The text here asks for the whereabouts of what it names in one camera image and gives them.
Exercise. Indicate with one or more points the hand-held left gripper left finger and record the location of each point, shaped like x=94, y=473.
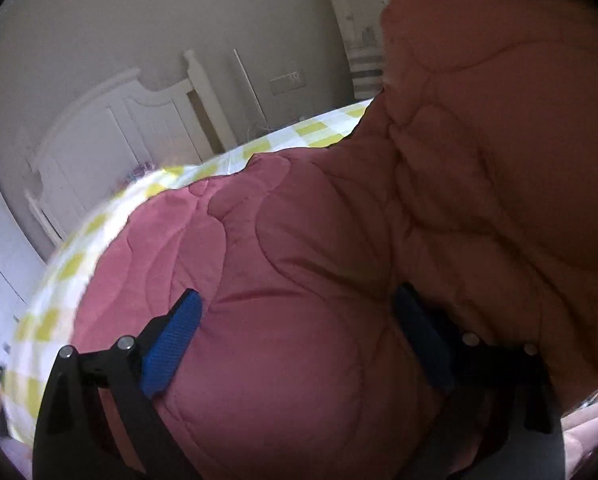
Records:
x=171, y=345

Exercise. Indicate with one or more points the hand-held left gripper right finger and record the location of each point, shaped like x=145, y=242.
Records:
x=424, y=340

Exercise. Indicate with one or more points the pink quilted jacket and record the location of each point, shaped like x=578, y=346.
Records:
x=354, y=240

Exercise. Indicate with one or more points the colourful patterned pillow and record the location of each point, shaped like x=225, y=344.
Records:
x=138, y=172

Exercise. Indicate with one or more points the white wardrobe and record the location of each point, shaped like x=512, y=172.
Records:
x=1, y=260

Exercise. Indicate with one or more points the white wooden headboard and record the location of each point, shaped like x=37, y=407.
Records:
x=129, y=125

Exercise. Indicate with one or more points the yellow checked bed sheet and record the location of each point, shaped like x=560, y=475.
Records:
x=299, y=132

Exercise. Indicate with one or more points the white lamp pole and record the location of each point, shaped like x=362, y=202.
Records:
x=249, y=87

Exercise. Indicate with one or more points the striped printed curtain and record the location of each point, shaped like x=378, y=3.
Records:
x=364, y=35

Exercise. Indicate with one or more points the beige wall socket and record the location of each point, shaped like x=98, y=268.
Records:
x=288, y=83

